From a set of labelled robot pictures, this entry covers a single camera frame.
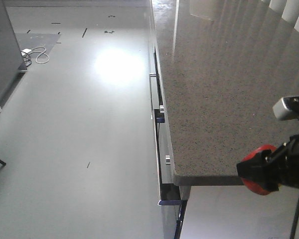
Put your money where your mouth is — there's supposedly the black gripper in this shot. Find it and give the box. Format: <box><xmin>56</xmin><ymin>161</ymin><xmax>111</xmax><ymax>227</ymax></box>
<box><xmin>236</xmin><ymin>134</ymin><xmax>299</xmax><ymax>192</ymax></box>

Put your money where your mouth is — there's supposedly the red yellow apple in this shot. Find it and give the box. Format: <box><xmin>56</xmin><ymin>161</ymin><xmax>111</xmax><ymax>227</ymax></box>
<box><xmin>241</xmin><ymin>144</ymin><xmax>276</xmax><ymax>196</ymax></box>

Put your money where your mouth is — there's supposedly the grey speckled kitchen counter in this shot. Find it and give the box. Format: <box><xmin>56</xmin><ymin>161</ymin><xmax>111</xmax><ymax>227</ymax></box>
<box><xmin>148</xmin><ymin>0</ymin><xmax>299</xmax><ymax>239</ymax></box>

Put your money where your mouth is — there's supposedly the grey cabinet at left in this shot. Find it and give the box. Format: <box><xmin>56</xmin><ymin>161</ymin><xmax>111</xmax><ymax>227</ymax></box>
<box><xmin>0</xmin><ymin>0</ymin><xmax>26</xmax><ymax>113</ymax></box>

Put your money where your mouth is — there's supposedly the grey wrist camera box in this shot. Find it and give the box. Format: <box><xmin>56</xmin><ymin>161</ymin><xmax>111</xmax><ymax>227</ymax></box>
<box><xmin>273</xmin><ymin>96</ymin><xmax>299</xmax><ymax>120</ymax></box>

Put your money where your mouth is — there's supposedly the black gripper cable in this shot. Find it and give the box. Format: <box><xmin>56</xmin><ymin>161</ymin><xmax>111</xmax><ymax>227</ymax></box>
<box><xmin>289</xmin><ymin>188</ymin><xmax>299</xmax><ymax>239</ymax></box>

